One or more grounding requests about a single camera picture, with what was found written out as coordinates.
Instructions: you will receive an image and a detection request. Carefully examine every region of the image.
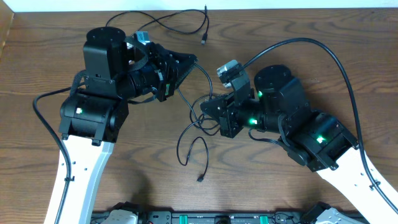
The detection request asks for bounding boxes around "black USB cable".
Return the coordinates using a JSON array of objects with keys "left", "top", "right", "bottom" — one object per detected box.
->
[{"left": 104, "top": 5, "right": 210, "bottom": 45}]

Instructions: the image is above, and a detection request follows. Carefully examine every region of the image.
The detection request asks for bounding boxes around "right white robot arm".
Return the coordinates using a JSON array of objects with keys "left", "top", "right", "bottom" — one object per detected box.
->
[{"left": 200, "top": 65, "right": 397, "bottom": 223}]

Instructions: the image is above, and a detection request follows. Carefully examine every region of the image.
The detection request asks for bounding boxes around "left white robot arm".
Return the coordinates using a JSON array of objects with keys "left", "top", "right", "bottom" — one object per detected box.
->
[{"left": 45, "top": 27, "right": 197, "bottom": 223}]

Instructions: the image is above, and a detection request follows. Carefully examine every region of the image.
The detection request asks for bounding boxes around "cardboard box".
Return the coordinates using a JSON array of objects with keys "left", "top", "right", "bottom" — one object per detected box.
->
[{"left": 0, "top": 0, "right": 14, "bottom": 55}]

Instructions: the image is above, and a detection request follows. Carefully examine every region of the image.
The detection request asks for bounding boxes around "thin black cable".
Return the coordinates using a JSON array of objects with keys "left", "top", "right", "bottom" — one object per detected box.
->
[{"left": 175, "top": 62, "right": 223, "bottom": 183}]

